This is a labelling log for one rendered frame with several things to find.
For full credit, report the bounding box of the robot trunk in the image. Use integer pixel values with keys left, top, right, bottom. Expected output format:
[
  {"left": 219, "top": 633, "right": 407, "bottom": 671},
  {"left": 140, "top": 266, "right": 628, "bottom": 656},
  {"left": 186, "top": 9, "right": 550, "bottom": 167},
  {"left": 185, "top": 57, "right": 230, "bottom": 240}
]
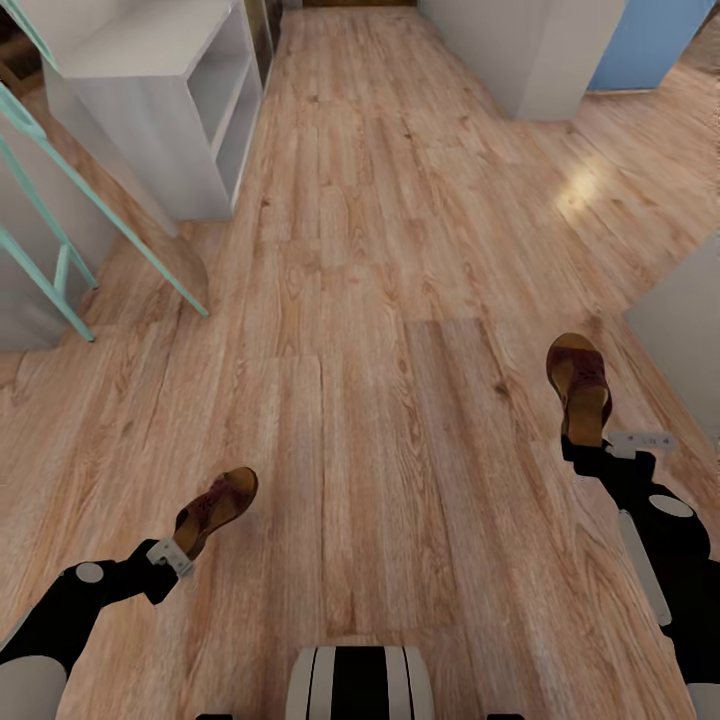
[{"left": 285, "top": 645, "right": 435, "bottom": 720}]

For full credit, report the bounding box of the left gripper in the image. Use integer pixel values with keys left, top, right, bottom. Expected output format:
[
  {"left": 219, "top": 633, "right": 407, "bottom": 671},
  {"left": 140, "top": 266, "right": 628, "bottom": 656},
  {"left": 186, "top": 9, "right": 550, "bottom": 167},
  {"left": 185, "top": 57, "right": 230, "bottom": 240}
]
[{"left": 127, "top": 540, "right": 178, "bottom": 605}]

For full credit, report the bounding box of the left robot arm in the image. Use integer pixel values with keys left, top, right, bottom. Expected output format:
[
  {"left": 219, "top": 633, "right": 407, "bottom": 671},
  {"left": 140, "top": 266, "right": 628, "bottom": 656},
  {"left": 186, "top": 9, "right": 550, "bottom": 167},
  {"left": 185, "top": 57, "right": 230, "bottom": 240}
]
[{"left": 0, "top": 535, "right": 195, "bottom": 720}]

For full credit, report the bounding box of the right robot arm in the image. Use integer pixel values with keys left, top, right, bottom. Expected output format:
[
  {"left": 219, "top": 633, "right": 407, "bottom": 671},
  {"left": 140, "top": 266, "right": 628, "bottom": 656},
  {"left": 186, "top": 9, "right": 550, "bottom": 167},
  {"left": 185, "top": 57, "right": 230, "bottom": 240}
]
[{"left": 561, "top": 429, "right": 720, "bottom": 720}]

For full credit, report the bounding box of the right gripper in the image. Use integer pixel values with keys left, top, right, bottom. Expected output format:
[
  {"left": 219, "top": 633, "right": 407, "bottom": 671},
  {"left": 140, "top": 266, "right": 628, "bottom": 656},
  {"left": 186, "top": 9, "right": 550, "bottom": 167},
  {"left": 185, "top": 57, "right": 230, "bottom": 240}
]
[{"left": 561, "top": 435, "right": 656, "bottom": 490}]

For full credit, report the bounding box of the sandal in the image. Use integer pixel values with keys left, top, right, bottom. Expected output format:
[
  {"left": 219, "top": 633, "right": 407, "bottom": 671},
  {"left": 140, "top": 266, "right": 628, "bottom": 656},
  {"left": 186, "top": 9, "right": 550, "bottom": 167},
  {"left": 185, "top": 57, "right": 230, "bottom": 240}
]
[
  {"left": 173, "top": 467, "right": 259, "bottom": 562},
  {"left": 546, "top": 333, "right": 613, "bottom": 447}
]

